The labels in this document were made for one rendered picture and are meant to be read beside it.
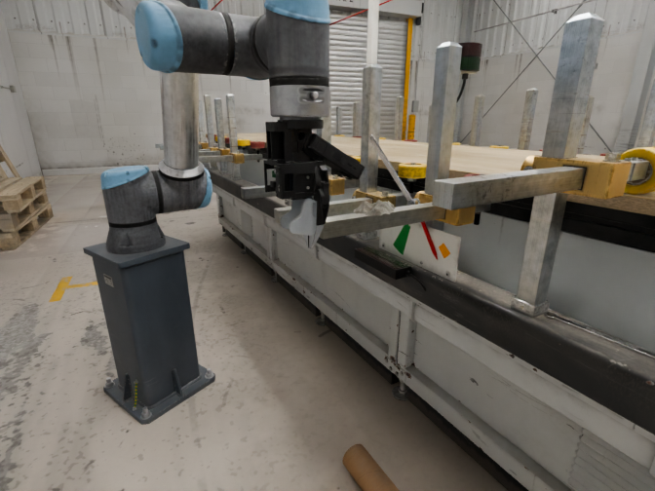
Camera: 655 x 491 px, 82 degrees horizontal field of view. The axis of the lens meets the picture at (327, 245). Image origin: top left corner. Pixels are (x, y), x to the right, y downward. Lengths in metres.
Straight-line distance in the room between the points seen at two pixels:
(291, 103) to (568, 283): 0.69
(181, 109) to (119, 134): 7.41
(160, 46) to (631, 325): 0.94
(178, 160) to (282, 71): 0.83
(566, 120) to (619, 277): 0.36
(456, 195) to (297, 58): 0.29
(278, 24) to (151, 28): 0.17
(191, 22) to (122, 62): 8.08
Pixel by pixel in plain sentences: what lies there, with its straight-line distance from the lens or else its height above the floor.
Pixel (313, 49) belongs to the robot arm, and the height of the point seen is 1.12.
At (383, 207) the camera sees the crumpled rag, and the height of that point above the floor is 0.87.
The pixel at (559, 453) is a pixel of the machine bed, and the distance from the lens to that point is 1.20.
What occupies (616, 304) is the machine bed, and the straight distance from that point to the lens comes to 0.93.
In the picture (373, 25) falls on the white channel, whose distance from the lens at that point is 2.72.
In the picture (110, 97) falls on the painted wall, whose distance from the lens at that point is 8.69.
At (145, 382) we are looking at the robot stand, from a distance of 1.57.
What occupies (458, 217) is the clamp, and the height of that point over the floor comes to 0.84.
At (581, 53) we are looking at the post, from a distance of 0.69.
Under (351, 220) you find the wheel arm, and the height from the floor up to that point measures 0.86.
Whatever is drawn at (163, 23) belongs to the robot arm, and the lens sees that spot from 0.64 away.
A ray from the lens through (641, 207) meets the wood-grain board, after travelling 0.84.
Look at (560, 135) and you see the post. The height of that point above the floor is 1.00.
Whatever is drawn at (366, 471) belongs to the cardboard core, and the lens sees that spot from 1.25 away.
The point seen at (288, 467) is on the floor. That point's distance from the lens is 1.36.
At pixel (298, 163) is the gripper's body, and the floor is 0.96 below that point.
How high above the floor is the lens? 1.03
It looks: 19 degrees down
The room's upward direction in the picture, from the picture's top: straight up
